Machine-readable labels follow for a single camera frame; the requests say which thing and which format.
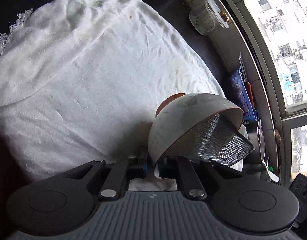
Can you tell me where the rectangular steel tray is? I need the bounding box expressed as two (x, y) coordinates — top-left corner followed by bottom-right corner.
(247, 117), (267, 165)

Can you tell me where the glass jar with lid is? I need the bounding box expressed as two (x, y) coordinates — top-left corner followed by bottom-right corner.
(189, 0), (230, 35)

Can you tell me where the white bowl with brown rim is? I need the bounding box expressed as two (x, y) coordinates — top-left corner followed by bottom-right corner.
(148, 92), (245, 178)

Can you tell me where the white plastic spoon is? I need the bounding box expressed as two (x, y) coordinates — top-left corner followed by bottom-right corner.
(262, 156), (280, 182)

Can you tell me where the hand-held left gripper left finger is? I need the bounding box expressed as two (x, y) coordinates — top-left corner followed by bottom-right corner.
(57, 145), (149, 201)

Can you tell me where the blue plastic basket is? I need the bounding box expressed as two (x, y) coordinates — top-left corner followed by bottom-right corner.
(229, 65), (259, 123)

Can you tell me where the window with grey frame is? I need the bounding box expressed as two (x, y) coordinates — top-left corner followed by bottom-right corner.
(219, 0), (307, 180)

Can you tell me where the orange handled tool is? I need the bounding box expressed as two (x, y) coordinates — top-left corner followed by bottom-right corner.
(247, 81), (254, 105)

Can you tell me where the silver mesh dishcloth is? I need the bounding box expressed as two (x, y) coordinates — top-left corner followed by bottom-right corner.
(166, 114), (255, 167)

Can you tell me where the white cotton cloth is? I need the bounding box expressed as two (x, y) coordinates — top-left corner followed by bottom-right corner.
(0, 0), (249, 193)

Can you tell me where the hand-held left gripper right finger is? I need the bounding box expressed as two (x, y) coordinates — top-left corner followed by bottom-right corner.
(157, 155), (246, 201)

